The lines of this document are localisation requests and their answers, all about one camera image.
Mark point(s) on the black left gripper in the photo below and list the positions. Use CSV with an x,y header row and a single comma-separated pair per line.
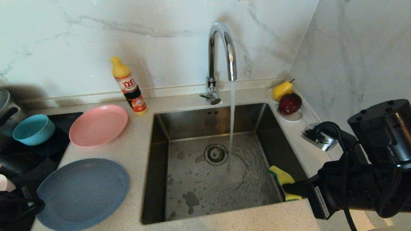
x,y
19,205

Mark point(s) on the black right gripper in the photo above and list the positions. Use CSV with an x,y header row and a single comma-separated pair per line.
x,y
321,199

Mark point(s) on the pink bowl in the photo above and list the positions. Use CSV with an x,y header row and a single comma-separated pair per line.
x,y
4,184

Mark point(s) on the large blue-grey plate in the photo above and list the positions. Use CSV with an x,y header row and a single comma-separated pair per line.
x,y
83,192

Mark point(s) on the teal bowl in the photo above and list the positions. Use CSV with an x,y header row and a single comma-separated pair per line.
x,y
32,128

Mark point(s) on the large pink plate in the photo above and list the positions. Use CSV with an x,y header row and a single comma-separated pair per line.
x,y
98,126

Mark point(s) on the yellow-capped orange dish soap bottle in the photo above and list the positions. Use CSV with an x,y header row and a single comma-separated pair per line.
x,y
128,85

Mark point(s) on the chrome gooseneck faucet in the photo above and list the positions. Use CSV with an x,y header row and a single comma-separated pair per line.
x,y
211,64

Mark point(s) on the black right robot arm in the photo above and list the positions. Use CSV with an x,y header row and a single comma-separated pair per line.
x,y
379,154

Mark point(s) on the stainless steel sink basin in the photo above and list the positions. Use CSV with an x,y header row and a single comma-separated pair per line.
x,y
192,179

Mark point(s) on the black frying pan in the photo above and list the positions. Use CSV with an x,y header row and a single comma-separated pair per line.
x,y
19,160

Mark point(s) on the small white fruit dish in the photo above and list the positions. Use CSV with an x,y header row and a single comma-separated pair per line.
x,y
293,118

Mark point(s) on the dark red apple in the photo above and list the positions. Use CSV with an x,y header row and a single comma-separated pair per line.
x,y
290,103

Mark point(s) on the round metal drain strainer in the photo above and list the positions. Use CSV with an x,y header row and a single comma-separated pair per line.
x,y
215,154

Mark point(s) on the black glass induction cooktop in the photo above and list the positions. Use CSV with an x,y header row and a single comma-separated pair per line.
x,y
70,120

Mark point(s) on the yellow pear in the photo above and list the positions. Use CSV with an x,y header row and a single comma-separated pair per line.
x,y
282,90

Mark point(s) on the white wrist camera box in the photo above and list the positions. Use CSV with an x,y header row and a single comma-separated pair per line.
x,y
321,139

